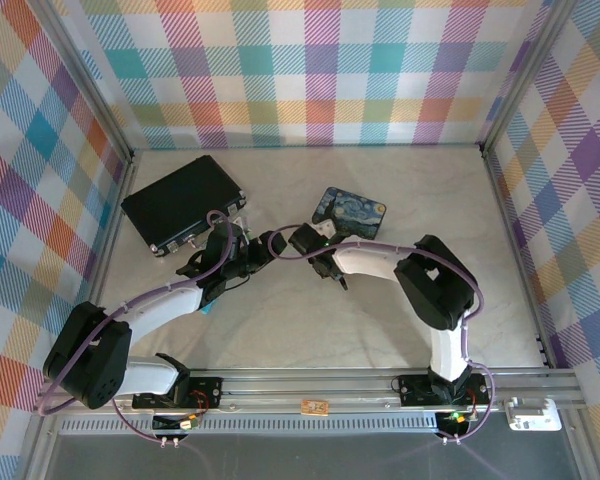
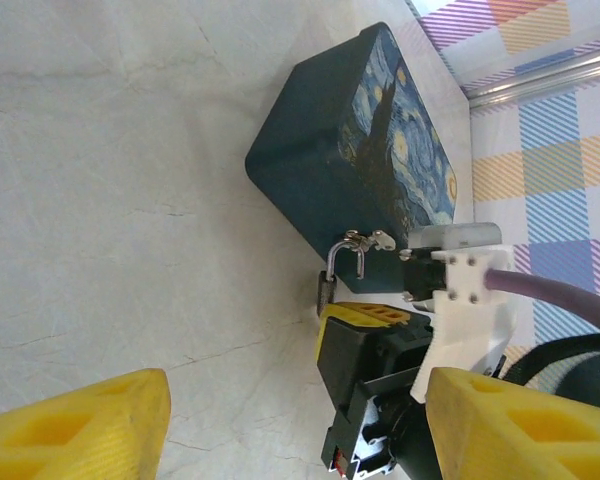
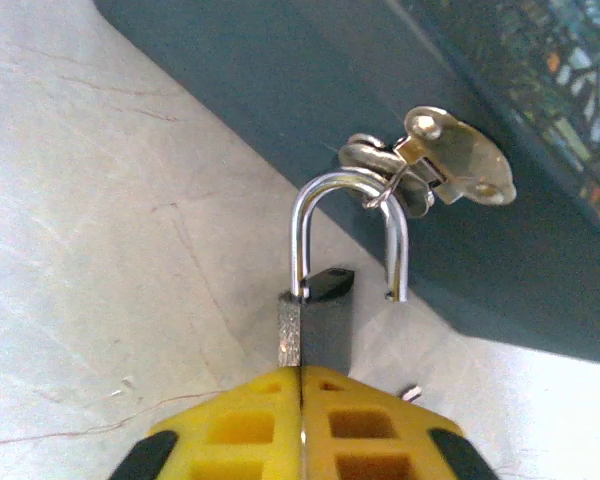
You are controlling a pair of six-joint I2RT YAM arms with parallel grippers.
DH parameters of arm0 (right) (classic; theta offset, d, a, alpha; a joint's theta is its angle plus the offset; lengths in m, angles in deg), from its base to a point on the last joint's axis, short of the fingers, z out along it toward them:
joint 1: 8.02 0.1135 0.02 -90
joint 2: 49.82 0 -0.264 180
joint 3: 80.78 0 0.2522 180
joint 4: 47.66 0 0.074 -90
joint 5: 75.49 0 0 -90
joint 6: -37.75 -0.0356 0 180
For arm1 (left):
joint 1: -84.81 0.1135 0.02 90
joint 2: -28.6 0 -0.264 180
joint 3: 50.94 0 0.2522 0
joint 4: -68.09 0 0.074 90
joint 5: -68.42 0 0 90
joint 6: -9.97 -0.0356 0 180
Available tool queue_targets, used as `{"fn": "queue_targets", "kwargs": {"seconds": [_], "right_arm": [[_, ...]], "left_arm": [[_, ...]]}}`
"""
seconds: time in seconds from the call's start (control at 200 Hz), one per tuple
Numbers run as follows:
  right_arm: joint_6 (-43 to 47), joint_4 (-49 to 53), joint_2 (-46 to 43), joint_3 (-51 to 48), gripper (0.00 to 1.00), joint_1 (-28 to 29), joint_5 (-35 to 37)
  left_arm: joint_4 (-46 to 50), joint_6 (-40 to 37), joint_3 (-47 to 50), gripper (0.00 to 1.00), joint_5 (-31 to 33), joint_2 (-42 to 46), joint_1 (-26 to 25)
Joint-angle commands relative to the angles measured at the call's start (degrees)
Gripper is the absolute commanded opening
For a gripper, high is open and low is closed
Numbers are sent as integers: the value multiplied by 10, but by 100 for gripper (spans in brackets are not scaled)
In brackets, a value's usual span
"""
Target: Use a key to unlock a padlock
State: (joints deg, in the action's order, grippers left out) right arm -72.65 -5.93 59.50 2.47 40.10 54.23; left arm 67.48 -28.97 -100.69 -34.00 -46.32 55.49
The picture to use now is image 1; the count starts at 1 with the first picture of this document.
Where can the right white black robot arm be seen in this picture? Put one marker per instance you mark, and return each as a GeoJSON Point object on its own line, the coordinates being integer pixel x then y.
{"type": "Point", "coordinates": [370, 257]}

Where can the small orange label tag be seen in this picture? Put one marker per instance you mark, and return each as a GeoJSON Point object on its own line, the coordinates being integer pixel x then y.
{"type": "Point", "coordinates": [314, 407]}

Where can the aluminium extrusion rail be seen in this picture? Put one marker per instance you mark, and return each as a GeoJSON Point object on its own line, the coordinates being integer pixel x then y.
{"type": "Point", "coordinates": [305, 390]}

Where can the black hard briefcase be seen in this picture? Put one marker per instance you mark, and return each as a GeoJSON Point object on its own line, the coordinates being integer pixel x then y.
{"type": "Point", "coordinates": [180, 202]}

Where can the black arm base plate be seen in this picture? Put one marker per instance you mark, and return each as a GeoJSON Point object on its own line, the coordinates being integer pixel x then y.
{"type": "Point", "coordinates": [415, 390]}
{"type": "Point", "coordinates": [205, 390]}

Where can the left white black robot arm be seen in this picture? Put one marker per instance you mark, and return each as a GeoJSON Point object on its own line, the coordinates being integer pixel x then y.
{"type": "Point", "coordinates": [155, 305]}

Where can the white plastic bracket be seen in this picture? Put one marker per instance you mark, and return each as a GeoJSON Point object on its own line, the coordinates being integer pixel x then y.
{"type": "Point", "coordinates": [532, 415]}

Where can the aluminium frame post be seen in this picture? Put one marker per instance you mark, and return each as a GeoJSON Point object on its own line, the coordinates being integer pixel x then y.
{"type": "Point", "coordinates": [525, 75]}
{"type": "Point", "coordinates": [87, 85]}

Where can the starry night print coaster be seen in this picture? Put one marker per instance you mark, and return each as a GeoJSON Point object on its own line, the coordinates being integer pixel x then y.
{"type": "Point", "coordinates": [355, 212]}

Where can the light blue marker pen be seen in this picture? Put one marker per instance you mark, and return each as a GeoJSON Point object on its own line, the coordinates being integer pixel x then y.
{"type": "Point", "coordinates": [207, 309]}

